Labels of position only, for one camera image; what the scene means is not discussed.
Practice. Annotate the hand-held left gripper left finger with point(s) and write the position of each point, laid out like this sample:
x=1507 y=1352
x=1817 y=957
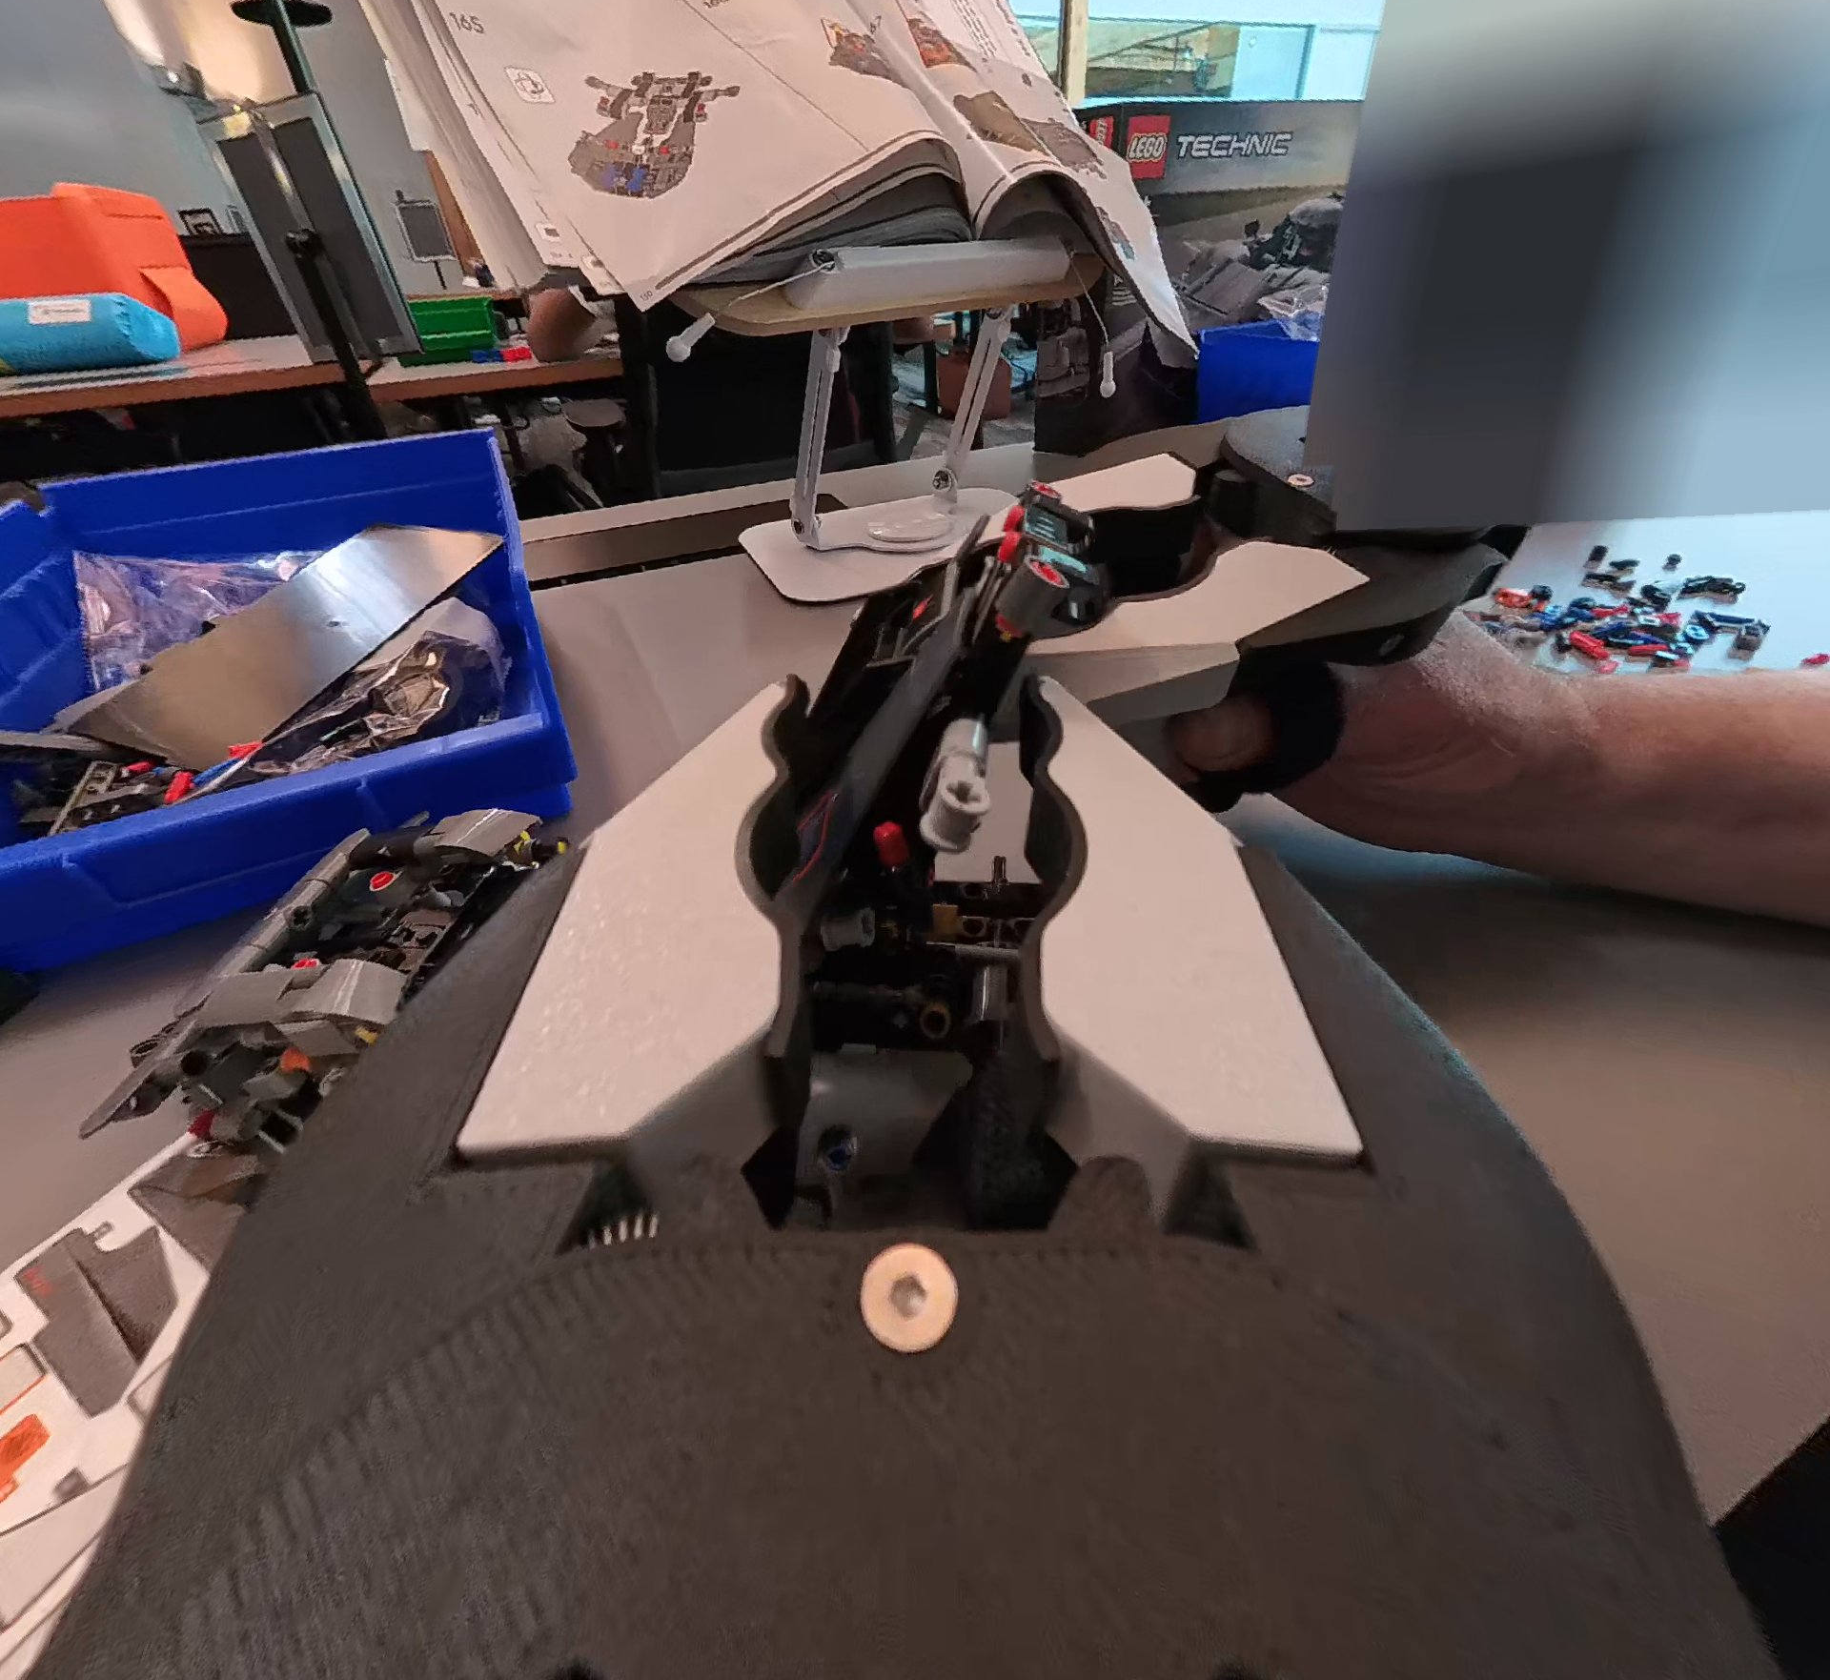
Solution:
x=615 y=995

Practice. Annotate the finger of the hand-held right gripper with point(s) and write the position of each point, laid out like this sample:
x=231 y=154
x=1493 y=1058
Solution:
x=1244 y=609
x=1129 y=487

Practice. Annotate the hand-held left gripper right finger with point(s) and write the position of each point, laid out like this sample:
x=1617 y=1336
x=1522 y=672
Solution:
x=1202 y=995

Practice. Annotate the small black lego assembly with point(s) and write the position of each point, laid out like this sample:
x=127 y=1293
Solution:
x=916 y=666

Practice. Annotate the person's right forearm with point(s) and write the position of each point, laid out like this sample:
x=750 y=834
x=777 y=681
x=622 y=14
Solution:
x=1673 y=780

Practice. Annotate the pile of small lego pieces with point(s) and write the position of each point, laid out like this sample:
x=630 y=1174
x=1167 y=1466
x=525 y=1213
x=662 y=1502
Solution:
x=1631 y=616

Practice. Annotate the grey lego panel assembly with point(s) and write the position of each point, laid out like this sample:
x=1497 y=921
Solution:
x=315 y=995

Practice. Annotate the black lego box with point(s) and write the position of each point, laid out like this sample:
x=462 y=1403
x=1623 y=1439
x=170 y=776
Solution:
x=1230 y=159

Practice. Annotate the lego sticker sheet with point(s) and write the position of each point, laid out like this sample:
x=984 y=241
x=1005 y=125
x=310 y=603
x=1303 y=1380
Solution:
x=71 y=1352

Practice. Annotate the person's right hand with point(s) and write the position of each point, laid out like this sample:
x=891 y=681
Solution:
x=1415 y=738

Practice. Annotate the blue storage bin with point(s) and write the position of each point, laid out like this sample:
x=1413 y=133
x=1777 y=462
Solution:
x=287 y=853
x=1251 y=373

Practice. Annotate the white book stand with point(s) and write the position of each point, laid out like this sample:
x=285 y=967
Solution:
x=887 y=279

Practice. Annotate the black flat panel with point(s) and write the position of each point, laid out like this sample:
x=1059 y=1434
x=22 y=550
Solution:
x=287 y=630

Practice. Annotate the open instruction booklet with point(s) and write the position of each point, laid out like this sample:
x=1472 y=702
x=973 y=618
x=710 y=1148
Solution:
x=716 y=66

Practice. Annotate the clear plastic bags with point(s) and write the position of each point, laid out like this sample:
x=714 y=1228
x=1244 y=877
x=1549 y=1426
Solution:
x=157 y=595

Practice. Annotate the small green bin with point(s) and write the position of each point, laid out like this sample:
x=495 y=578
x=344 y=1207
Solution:
x=451 y=331

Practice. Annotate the blue yellow canister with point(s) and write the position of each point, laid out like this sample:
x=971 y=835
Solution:
x=71 y=331

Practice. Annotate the orange case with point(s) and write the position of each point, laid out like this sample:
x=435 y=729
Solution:
x=115 y=251

